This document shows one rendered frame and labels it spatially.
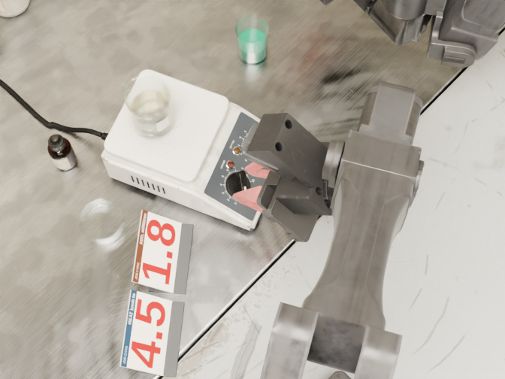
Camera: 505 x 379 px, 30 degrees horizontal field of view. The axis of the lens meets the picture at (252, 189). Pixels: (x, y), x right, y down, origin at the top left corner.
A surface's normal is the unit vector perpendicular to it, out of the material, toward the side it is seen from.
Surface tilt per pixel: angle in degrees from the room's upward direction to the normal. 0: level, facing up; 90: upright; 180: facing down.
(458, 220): 0
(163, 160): 0
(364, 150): 28
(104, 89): 0
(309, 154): 49
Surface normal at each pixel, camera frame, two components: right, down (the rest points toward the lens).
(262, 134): -0.62, -0.50
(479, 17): -0.18, 0.80
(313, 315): 0.11, -0.74
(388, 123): -0.05, -0.25
